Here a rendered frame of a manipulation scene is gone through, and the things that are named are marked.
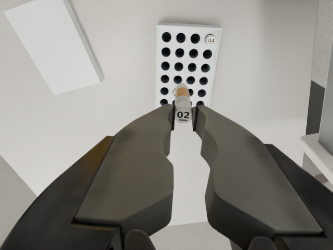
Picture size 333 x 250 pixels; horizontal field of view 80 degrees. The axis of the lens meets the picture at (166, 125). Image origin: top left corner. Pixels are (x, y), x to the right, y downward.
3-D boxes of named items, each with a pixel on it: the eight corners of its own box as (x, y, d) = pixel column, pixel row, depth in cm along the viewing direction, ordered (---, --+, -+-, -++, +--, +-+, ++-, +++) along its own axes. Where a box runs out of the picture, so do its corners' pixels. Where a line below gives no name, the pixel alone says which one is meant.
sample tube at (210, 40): (209, 40, 29) (215, 46, 26) (201, 40, 29) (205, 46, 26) (211, 31, 29) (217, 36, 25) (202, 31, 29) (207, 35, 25)
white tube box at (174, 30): (204, 103, 35) (207, 114, 32) (156, 101, 35) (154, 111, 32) (217, 25, 29) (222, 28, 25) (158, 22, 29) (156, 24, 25)
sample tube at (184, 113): (188, 95, 17) (192, 125, 13) (174, 95, 17) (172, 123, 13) (190, 82, 16) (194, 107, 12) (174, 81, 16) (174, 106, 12)
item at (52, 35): (103, 79, 33) (100, 82, 32) (58, 91, 35) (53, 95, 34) (64, -9, 27) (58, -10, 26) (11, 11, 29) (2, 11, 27)
